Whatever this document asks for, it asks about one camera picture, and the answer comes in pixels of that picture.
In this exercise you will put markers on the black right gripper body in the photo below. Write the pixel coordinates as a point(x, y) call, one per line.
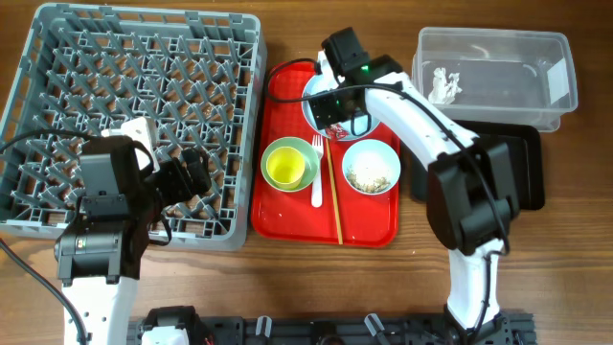
point(330, 108)

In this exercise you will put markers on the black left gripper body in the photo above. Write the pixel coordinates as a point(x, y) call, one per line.
point(170, 185)

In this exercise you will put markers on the red snack wrapper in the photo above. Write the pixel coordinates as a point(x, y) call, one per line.
point(336, 132)

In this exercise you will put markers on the green bowl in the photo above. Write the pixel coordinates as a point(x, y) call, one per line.
point(305, 148)

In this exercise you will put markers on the light blue bowl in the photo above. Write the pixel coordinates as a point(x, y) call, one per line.
point(373, 153)

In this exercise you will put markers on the yellow cup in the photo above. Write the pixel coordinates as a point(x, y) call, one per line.
point(286, 167)

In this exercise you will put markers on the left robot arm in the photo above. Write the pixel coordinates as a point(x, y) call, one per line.
point(99, 253)

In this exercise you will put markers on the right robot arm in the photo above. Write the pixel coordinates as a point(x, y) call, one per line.
point(472, 197)

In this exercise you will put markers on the grey dishwasher rack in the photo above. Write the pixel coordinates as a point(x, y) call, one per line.
point(197, 75)

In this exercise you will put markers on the light blue plate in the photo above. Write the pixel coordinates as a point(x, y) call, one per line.
point(358, 129)

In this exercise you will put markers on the white plastic fork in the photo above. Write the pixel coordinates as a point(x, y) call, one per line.
point(316, 191)

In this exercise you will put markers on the rice and food scraps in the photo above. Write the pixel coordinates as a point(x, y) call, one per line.
point(369, 180)

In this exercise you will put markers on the red plastic tray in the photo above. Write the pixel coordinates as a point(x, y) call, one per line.
point(366, 220)

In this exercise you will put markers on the crumpled white tissue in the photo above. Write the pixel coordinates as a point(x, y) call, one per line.
point(444, 88)

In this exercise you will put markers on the wooden chopstick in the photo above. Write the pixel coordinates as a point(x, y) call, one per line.
point(332, 183)

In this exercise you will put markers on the clear plastic bin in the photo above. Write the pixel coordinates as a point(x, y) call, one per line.
point(507, 76)

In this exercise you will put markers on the black plastic tray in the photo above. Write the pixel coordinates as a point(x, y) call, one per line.
point(526, 158)

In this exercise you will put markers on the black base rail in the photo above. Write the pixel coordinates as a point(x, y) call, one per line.
point(430, 328)

